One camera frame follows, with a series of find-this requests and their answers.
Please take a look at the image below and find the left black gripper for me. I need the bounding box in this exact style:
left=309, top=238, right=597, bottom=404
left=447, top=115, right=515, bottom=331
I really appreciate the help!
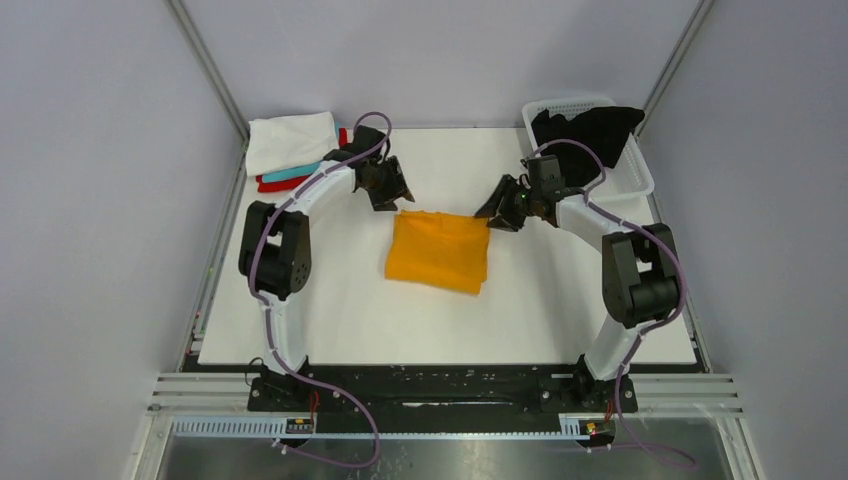
left=361, top=156, right=412, bottom=211

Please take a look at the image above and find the white slotted cable duct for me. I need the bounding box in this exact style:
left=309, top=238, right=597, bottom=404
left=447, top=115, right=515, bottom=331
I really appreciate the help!
left=171, top=415, right=601, bottom=441

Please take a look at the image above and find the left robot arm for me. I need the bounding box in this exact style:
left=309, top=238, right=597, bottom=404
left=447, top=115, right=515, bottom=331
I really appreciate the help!
left=238, top=155, right=414, bottom=411

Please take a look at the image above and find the black t shirt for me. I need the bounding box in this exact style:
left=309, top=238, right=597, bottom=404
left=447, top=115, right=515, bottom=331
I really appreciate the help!
left=531, top=106, right=645, bottom=187

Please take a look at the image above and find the yellow t shirt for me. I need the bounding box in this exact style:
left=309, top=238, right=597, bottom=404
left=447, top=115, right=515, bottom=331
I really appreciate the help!
left=384, top=211, right=490, bottom=295

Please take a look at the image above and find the white plastic basket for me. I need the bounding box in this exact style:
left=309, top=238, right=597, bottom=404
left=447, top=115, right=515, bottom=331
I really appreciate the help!
left=521, top=94, right=655, bottom=203

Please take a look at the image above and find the teal folded t shirt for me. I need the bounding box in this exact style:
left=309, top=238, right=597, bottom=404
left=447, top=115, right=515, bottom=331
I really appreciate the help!
left=257, top=124, right=348, bottom=183

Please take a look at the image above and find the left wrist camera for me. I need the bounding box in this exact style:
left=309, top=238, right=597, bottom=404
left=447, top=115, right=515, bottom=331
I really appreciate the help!
left=322, top=126, right=389, bottom=162

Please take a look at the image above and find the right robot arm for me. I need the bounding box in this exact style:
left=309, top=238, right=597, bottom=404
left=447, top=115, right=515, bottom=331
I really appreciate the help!
left=474, top=175, right=685, bottom=412

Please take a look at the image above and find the white folded t shirt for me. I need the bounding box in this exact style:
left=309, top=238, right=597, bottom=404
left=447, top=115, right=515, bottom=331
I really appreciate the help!
left=245, top=111, right=338, bottom=177

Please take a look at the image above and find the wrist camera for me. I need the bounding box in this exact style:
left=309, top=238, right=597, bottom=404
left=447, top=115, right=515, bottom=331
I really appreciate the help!
left=524, top=155, right=566, bottom=195
left=322, top=126, right=389, bottom=162

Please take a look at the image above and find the red folded t shirt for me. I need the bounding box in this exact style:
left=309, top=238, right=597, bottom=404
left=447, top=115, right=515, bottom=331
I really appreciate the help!
left=255, top=127, right=350, bottom=195

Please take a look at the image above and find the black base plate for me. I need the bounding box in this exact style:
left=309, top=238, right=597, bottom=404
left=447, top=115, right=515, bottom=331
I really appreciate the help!
left=180, top=354, right=705, bottom=437

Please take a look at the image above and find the right aluminium frame post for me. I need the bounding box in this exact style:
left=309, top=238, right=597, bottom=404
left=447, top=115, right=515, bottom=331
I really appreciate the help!
left=635, top=0, right=716, bottom=137

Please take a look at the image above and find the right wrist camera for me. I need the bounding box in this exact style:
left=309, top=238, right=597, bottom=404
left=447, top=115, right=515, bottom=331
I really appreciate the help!
left=524, top=155, right=566, bottom=195

